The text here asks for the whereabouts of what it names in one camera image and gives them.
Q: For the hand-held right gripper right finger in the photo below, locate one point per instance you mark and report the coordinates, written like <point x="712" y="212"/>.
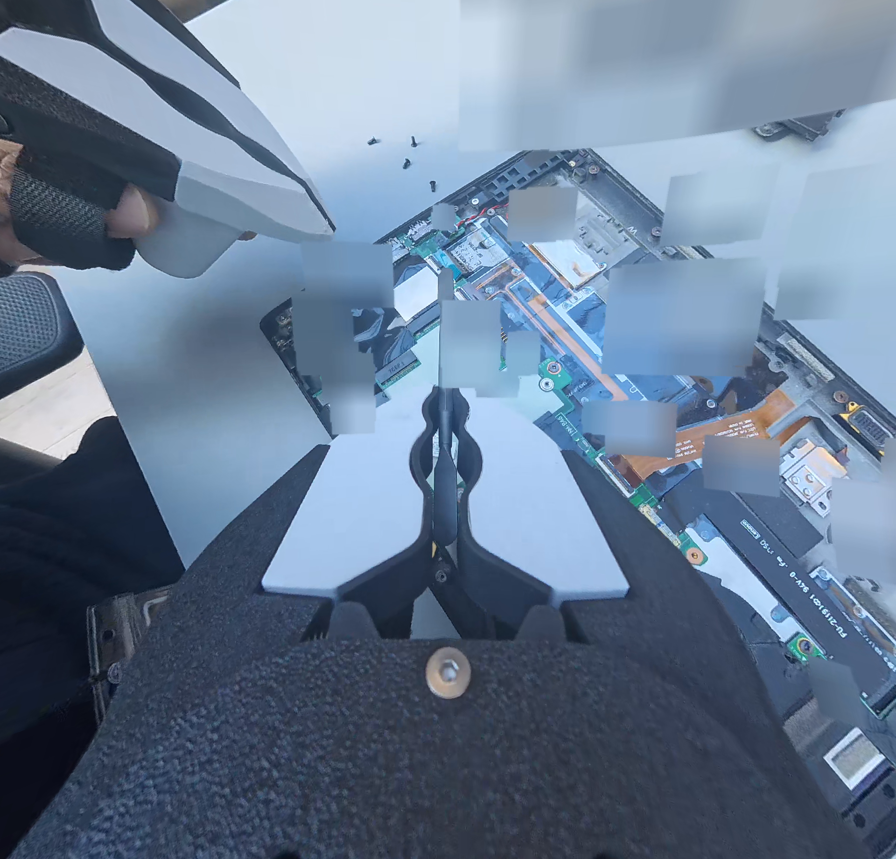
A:
<point x="539" y="509"/>

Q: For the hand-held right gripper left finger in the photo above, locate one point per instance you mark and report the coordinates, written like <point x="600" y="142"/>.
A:
<point x="350" y="509"/>

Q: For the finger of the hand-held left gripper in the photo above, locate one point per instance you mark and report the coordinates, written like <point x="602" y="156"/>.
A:
<point x="189" y="82"/>
<point x="231" y="187"/>

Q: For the pale green memory module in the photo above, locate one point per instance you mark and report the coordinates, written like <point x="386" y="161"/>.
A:
<point x="423" y="355"/>
<point x="535" y="397"/>

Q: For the black laptop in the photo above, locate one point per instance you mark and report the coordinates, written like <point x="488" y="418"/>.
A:
<point x="742" y="411"/>

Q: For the person's left hand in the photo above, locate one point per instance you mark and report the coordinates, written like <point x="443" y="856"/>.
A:
<point x="129" y="211"/>

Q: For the black mesh office chair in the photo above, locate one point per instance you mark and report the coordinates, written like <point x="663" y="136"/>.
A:
<point x="31" y="327"/>

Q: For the person's black clothing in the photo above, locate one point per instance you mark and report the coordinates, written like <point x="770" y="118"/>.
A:
<point x="63" y="523"/>

